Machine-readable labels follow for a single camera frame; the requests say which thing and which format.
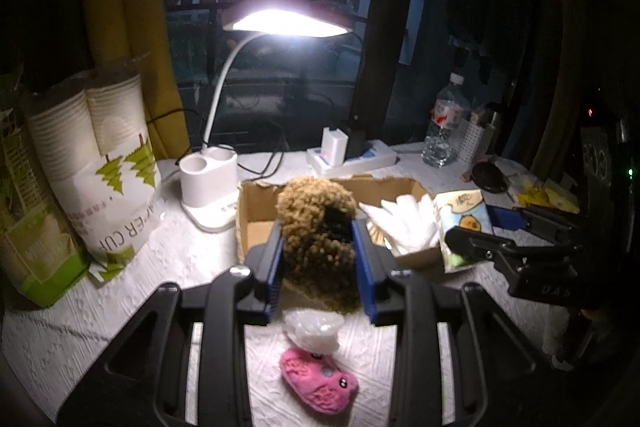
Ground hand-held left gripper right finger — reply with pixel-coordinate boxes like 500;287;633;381
351;218;546;427

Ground clear plastic wrapped packet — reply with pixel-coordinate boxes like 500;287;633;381
283;309;344;356

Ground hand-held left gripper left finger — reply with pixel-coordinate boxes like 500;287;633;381
57;219;286;427

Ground white charger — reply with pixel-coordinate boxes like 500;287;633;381
321;126;347;167

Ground black charger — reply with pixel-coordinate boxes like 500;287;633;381
340;116;371;158

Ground cardboard box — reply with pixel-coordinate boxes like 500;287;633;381
235;175;444;271

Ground black round pouch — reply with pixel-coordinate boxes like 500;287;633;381
472;161;509;194

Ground yellow plastic packet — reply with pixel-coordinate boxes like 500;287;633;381
515;183;582;214

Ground white desk lamp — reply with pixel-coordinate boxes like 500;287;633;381
178;4;354;234

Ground clear water bottle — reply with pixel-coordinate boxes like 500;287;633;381
422;73;474;168

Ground black cable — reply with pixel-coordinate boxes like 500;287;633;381
149;107;287;180

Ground hanging dark clothes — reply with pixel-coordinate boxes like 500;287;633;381
444;0;507;84

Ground white textured tablecloth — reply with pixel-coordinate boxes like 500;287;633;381
0;141;601;427

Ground pink plush toy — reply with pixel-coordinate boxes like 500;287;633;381
278;346;360;416

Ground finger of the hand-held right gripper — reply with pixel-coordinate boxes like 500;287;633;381
444;227;523;264
484;204;583;235

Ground brown curly plush toy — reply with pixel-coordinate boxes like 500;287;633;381
276;175;362;314

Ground white power strip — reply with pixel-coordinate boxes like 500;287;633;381
305;142;399;178

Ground dark window frame post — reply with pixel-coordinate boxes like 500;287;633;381
349;0;422;144

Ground white gloves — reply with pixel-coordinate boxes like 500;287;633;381
358;194;442;256

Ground white paper cup pack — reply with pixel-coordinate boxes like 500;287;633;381
22;57;164;289

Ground cartoon print tissue packet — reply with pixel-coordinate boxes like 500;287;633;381
432;189;494;276

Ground white perforated basket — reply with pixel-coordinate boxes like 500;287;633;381
457;116;502;164

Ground yellow curtain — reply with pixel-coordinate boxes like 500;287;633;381
81;0;194;158

